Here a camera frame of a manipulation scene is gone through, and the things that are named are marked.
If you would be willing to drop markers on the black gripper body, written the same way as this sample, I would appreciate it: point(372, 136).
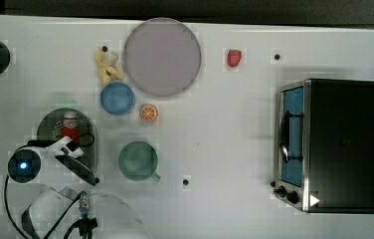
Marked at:
point(78, 168)

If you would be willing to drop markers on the lilac round plate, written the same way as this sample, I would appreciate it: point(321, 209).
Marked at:
point(162, 57)

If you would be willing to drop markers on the blue bowl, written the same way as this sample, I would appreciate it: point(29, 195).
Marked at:
point(117, 98)

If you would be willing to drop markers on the peeled banana toy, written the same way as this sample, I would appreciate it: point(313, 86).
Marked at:
point(107, 69)

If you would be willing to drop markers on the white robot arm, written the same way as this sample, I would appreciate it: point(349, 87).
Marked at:
point(70, 208)

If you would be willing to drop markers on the large red strawberry toy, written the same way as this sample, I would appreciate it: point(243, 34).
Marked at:
point(234, 58)

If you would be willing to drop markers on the red plush ketchup bottle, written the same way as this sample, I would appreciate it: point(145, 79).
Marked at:
point(70, 126)

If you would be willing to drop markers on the orange slice toy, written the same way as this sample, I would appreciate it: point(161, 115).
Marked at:
point(149, 113)

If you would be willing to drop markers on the grey-green oval strainer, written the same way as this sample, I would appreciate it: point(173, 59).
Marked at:
point(50, 128)

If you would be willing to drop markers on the black toaster oven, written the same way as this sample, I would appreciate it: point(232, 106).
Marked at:
point(325, 146)

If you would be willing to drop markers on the green mug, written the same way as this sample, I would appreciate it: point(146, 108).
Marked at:
point(138, 161)

